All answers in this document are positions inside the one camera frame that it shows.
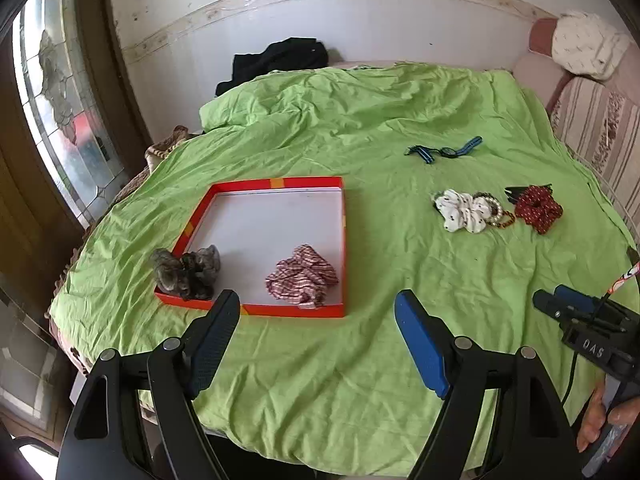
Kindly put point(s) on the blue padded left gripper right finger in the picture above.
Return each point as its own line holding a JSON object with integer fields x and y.
{"x": 459, "y": 372}

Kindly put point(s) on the striped floral mattress cover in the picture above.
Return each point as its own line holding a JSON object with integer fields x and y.
{"x": 600, "y": 128}

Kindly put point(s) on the brown woven blanket edge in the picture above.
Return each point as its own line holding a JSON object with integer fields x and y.
{"x": 159, "y": 151}

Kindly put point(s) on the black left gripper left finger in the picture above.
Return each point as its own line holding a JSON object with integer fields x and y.
{"x": 179, "y": 369}

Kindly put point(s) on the pink cushion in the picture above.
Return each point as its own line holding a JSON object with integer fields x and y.
{"x": 536, "y": 70}

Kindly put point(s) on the stained glass window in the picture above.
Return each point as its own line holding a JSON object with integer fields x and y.
{"x": 60, "y": 109}

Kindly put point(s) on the grey sheer scrunchie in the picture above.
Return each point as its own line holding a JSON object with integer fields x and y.
{"x": 192, "y": 276}

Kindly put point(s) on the red white checkered scrunchie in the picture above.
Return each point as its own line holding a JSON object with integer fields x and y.
{"x": 304, "y": 279}

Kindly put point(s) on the black garment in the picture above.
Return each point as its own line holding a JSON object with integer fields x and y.
{"x": 289, "y": 54}

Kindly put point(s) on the right hand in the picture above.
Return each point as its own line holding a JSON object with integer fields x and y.
{"x": 596, "y": 416}

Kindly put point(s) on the red shallow box tray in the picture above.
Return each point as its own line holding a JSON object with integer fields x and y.
{"x": 257, "y": 223}

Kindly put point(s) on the blue striped strap wristwatch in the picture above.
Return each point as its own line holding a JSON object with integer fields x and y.
{"x": 429, "y": 155}

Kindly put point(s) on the white patterned pillow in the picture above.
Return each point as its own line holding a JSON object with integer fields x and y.
{"x": 585, "y": 44}

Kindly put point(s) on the red polka dot scrunchie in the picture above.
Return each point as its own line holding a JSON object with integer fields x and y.
{"x": 537, "y": 207}

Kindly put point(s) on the green bed sheet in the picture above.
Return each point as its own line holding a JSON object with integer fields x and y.
{"x": 343, "y": 395}

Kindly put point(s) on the black hair claw clip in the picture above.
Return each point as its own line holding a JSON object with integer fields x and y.
{"x": 515, "y": 192}

